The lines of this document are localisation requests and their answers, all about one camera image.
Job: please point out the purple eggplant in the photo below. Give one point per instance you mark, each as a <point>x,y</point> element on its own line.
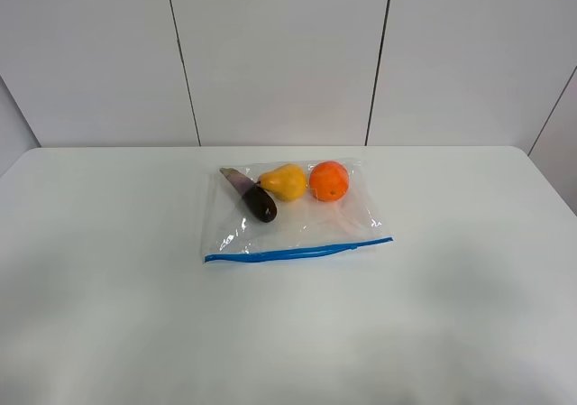
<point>254,197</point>

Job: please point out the orange fruit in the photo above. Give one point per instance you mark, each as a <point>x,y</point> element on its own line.
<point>329,181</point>

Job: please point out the yellow pear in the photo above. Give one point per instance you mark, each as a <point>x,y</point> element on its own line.
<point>287,183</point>

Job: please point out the clear zip bag blue seal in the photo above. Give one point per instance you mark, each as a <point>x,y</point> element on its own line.
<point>303,228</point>

